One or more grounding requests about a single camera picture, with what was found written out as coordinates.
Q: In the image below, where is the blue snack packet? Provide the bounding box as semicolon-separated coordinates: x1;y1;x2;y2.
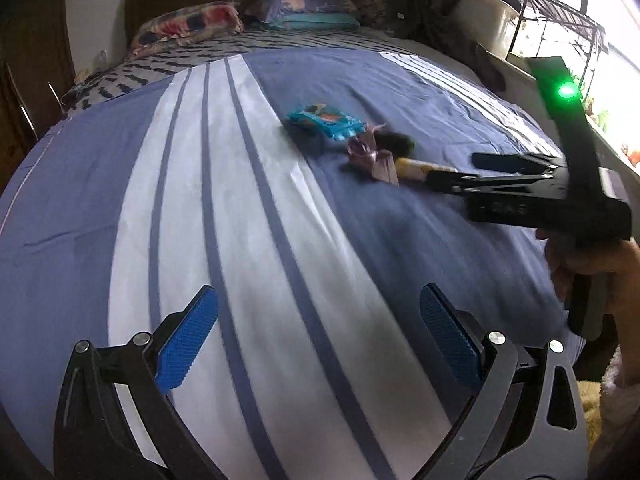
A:
286;103;366;141

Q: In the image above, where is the dark fuzzy object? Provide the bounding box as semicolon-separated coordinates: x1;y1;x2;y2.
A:
372;131;416;158

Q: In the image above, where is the white windowsill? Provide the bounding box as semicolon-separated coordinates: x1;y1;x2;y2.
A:
500;55;640;196

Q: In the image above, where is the window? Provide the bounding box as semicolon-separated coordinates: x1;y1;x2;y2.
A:
500;0;640;126

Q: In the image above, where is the white storage box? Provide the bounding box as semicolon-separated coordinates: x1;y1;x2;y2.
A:
452;0;521;58

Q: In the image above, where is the patchwork patterned pillow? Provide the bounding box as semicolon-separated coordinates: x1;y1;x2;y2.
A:
131;2;246;56

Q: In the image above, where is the person's right hand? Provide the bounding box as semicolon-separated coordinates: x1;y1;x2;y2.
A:
535;227;640;311

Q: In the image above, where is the black dashed grey bed sheet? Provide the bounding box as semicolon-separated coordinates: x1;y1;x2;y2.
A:
65;27;431;116

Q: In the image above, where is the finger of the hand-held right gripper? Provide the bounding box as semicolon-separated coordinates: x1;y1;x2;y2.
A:
425;169;501;198
471;151;568;175

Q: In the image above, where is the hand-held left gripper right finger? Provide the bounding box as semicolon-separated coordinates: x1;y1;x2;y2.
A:
419;282;588;480

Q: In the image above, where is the yellow rug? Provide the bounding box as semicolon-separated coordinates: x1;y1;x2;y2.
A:
575;380;603;453

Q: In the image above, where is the black metal drying rack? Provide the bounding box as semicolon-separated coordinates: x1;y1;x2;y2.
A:
517;0;611;106

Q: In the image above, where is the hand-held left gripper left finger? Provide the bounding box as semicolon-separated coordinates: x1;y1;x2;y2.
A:
54;284;221;480

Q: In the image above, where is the purple printed pillow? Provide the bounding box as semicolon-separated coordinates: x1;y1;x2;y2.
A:
245;0;358;23

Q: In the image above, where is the brown wooden wardrobe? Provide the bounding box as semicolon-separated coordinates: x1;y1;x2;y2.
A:
0;0;76;191

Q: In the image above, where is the person's right forearm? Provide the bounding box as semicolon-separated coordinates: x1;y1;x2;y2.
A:
590;300;640;461

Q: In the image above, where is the dark floral cushion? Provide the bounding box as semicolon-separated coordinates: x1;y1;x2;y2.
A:
350;0;416;36

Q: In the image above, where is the blue white striped blanket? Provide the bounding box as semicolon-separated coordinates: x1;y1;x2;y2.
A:
0;49;586;480

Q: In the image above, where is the white yellow bottle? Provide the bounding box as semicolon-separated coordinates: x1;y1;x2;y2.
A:
394;156;458;182

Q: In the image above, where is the teal pillow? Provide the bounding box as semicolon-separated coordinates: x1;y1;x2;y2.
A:
260;12;361;31

